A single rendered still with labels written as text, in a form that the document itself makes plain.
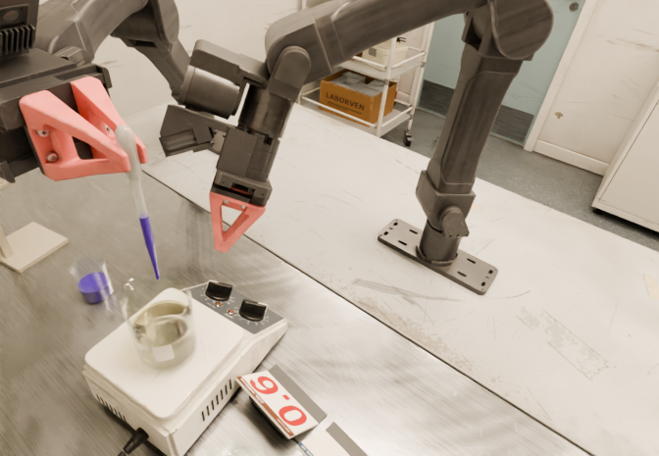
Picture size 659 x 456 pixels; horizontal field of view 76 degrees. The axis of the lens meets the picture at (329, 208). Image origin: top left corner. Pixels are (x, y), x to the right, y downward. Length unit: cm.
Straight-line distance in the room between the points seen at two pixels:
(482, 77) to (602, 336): 42
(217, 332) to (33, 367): 24
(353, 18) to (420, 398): 45
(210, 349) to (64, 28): 35
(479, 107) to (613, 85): 266
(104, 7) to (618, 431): 79
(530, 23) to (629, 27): 262
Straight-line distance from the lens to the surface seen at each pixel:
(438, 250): 70
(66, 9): 56
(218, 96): 49
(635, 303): 85
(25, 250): 79
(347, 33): 48
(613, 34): 316
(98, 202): 86
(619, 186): 279
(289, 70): 46
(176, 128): 51
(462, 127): 58
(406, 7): 50
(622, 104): 324
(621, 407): 69
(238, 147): 50
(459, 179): 62
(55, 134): 37
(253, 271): 68
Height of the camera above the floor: 139
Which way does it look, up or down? 37 degrees down
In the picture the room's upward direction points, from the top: 6 degrees clockwise
